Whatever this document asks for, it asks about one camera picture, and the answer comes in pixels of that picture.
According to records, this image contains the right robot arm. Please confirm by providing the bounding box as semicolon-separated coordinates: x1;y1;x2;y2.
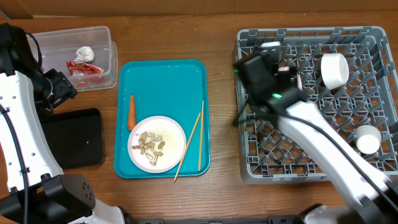
233;42;397;223

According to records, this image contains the peanuts pile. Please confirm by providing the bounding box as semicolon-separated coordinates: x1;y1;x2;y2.
131;131;165;166

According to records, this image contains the black tray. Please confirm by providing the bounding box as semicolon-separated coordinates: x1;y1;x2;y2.
40;108;105;170

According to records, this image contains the pink bowl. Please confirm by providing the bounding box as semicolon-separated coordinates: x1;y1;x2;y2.
297;74;303;90

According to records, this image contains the grey dishwasher rack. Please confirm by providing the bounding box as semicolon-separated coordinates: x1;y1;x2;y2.
233;26;397;184

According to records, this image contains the white bowl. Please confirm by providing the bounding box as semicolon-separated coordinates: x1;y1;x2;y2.
320;53;349;90

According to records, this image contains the orange carrot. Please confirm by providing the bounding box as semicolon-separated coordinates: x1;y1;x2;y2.
127;95;136;131

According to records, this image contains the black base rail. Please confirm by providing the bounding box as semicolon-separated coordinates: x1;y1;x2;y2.
134;215;304;224

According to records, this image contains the clear plastic bin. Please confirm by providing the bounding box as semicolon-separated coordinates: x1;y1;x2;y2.
27;26;118;91

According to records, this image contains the white round plate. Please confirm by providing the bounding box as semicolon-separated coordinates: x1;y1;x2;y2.
127;116;187;174

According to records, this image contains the foil ball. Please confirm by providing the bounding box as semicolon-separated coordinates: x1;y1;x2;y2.
74;46;95;63

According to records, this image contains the red snack wrapper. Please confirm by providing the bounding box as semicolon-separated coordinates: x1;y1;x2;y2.
67;61;104;77

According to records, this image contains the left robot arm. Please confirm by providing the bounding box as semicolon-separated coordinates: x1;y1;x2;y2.
1;23;133;223

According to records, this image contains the small white cup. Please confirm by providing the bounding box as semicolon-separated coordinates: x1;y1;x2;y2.
354;125;381;154

